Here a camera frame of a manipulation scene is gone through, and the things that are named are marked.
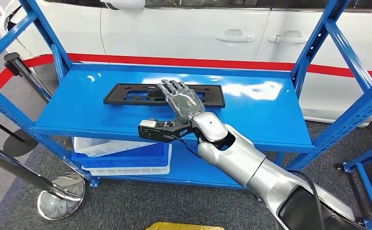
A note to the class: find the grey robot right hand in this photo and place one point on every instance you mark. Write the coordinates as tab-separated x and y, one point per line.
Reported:
184	103

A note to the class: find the long black plastic part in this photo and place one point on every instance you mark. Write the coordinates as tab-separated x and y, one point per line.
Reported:
116	98

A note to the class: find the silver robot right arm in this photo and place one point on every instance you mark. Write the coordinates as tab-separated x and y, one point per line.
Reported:
252	162

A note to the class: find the blue metal shelf rack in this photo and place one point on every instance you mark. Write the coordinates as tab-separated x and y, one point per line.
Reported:
268	120
363	177

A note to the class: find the blue plastic bin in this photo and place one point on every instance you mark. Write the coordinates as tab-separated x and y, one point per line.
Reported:
135	157

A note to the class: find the white car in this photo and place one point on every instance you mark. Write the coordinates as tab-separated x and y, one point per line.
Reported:
173	28

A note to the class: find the clear white plastic bin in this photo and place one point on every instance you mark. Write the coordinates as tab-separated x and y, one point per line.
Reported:
103	147

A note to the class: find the yellow floor tape square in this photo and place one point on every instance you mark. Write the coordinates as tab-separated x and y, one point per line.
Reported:
179	226

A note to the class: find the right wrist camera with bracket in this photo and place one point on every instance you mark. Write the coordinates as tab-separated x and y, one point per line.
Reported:
157	130

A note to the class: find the chrome stanchion post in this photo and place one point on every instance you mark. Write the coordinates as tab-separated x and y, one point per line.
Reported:
30	79
62	196

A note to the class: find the black stanchion post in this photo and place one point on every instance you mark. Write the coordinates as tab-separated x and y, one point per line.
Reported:
20	147

